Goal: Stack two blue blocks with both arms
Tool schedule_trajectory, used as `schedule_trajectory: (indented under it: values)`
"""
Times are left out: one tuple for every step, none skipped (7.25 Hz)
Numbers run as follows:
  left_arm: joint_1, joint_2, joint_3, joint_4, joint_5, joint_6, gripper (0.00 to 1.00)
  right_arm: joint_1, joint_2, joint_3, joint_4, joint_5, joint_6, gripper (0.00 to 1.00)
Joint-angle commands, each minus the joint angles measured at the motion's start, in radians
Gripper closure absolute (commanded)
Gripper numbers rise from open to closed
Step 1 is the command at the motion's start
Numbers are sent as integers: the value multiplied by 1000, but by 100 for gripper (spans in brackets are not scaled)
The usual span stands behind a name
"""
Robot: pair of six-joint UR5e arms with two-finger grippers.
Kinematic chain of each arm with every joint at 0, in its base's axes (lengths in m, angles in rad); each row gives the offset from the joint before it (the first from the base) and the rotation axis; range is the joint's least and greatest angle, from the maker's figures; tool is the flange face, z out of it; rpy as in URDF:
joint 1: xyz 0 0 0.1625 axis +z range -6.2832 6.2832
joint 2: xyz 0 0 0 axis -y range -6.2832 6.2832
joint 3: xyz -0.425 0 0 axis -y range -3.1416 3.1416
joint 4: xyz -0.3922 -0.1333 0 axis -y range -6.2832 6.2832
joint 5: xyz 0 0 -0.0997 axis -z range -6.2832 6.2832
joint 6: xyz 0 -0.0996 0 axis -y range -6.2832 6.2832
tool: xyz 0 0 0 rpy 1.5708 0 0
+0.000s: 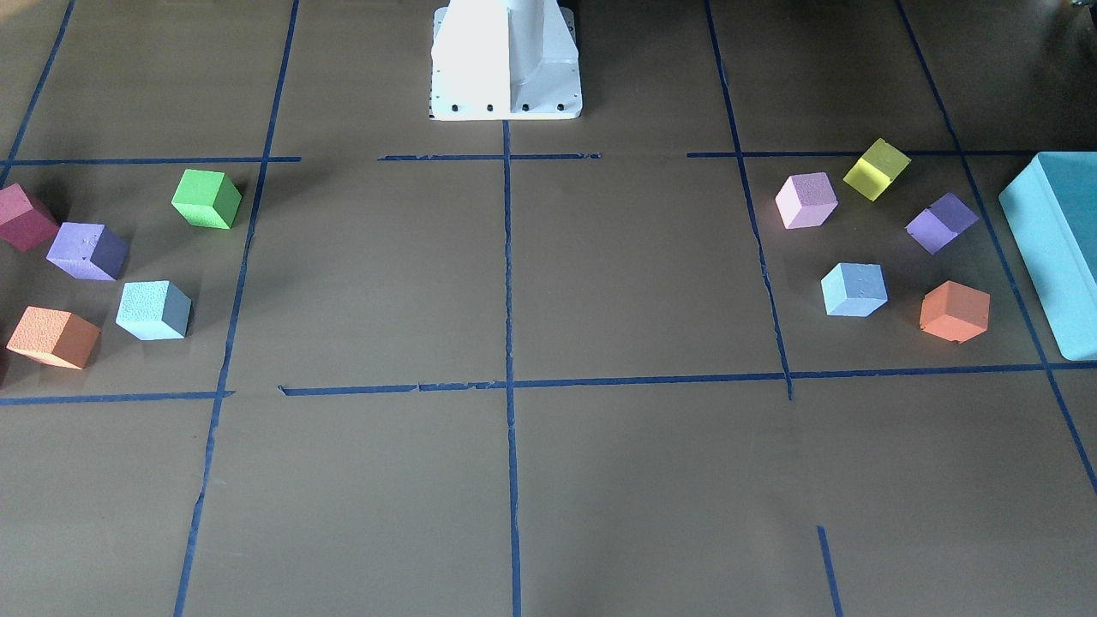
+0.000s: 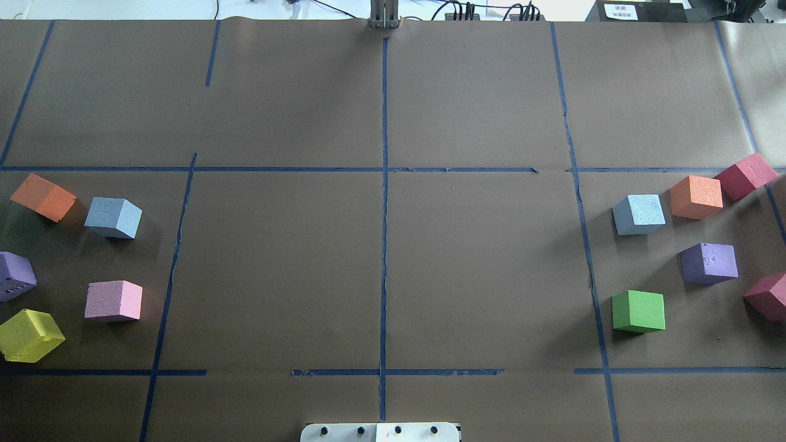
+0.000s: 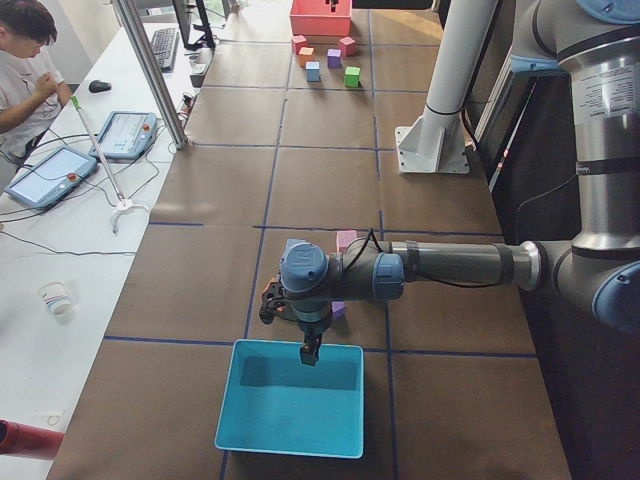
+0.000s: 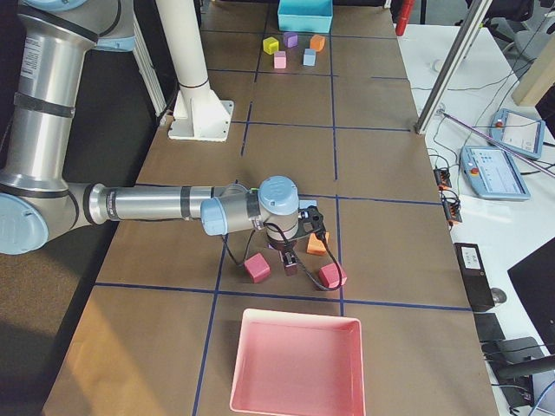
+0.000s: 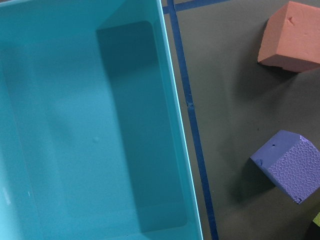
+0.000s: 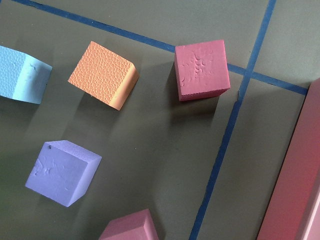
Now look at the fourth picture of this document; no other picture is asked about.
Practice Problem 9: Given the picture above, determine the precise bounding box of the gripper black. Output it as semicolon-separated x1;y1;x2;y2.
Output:
268;237;297;276

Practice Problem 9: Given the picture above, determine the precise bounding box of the light blue block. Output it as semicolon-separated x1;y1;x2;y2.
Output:
299;199;317;210
303;49;317;67

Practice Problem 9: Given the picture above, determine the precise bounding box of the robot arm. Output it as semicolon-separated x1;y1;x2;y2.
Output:
1;1;301;275

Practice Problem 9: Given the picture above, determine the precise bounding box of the orange block right side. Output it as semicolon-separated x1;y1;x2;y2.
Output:
306;233;327;256

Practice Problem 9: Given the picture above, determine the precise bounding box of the orange block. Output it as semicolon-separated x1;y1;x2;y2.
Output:
310;35;326;52
306;233;327;256

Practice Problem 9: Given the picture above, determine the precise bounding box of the red block near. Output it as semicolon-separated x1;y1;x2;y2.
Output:
245;253;271;283

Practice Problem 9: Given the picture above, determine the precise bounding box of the red block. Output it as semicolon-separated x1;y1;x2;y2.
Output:
318;263;348;289
245;253;271;283

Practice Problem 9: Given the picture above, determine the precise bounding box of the red block far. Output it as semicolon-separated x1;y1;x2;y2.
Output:
318;263;348;289

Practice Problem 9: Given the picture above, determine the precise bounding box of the pink tray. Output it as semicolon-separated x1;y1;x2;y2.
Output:
230;309;366;415

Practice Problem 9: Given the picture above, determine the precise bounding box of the black connector strip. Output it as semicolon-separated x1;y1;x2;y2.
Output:
433;167;462;228

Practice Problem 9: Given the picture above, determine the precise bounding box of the black power box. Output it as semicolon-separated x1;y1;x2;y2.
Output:
454;243;494;312

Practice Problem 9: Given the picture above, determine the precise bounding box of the pink block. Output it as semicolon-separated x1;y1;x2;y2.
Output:
273;51;287;69

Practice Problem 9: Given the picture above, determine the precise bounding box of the teach pendant near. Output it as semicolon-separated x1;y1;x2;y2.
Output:
460;146;531;201

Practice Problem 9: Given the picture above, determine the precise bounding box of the teach pendant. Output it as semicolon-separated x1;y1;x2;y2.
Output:
460;146;531;201
490;108;545;160

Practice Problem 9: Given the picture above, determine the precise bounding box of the yellow block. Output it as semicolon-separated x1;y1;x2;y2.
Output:
263;36;279;55

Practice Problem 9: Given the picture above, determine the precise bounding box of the orange block left side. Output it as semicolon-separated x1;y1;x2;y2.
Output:
310;35;326;52

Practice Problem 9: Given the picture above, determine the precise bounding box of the purple block left side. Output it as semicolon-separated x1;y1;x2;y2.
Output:
283;31;298;49

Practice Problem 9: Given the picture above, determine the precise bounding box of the black monitor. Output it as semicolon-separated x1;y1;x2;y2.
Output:
508;242;554;353

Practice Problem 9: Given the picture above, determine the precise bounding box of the teal bin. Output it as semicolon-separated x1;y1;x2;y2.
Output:
277;0;333;34

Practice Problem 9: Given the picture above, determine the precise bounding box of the teach pendant far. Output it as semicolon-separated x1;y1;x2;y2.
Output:
490;108;545;160

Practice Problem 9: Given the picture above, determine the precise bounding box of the red cylinder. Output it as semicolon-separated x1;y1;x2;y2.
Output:
395;0;415;36

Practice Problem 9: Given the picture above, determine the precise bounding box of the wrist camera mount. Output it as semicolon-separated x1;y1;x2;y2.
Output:
299;205;327;241

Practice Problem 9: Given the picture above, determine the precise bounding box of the white pedestal column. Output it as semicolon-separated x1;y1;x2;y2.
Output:
156;0;234;142

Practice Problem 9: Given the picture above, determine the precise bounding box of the aluminium frame post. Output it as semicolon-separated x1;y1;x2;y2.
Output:
415;0;493;134

